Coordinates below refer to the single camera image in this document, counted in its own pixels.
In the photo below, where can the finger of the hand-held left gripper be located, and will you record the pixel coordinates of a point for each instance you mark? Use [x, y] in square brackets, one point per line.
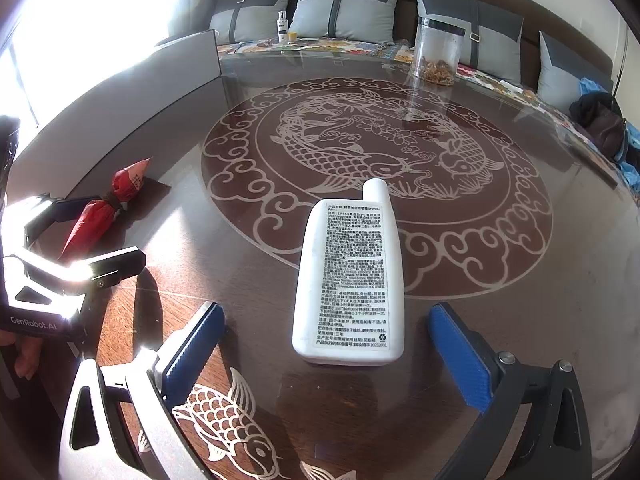
[120, 265]
[60, 207]

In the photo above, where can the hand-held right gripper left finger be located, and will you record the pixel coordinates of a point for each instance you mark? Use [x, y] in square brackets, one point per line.
[197, 350]

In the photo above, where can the red foil packet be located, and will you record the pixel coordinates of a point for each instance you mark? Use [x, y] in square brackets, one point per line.
[95, 220]

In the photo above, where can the clear jar with black lid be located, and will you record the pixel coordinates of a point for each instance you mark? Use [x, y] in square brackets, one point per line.
[437, 50]

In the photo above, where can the large white storage box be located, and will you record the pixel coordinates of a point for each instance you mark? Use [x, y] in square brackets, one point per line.
[125, 110]

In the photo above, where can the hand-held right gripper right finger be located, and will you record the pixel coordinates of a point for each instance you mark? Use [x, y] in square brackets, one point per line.
[457, 355]

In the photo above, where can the brown fish-patterned desktop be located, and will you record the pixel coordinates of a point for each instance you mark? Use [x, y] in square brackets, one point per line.
[500, 310]

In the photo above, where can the dark brown bag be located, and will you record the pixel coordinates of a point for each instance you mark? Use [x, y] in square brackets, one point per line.
[600, 125]

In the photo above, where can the black bag with blue cloth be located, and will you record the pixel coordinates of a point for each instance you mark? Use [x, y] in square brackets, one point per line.
[632, 160]

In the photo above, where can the small white spray bottle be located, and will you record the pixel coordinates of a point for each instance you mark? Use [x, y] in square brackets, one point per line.
[282, 27]

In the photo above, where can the person's left hand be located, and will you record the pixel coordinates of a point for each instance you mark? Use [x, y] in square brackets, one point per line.
[25, 357]

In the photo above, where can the white lotion bottle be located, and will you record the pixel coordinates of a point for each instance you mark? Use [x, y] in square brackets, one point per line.
[350, 285]

